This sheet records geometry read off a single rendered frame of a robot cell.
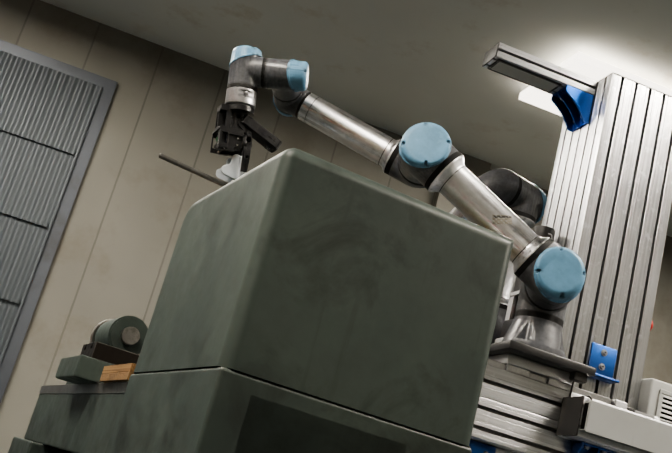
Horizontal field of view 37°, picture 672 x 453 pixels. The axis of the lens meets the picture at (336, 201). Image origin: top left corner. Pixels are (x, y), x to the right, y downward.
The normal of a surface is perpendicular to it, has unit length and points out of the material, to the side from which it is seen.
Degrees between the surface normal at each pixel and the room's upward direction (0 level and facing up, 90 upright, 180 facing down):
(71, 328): 90
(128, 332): 90
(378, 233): 90
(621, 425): 90
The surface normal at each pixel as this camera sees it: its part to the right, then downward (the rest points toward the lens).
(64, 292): 0.29, -0.22
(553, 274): 0.07, -0.22
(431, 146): -0.10, -0.41
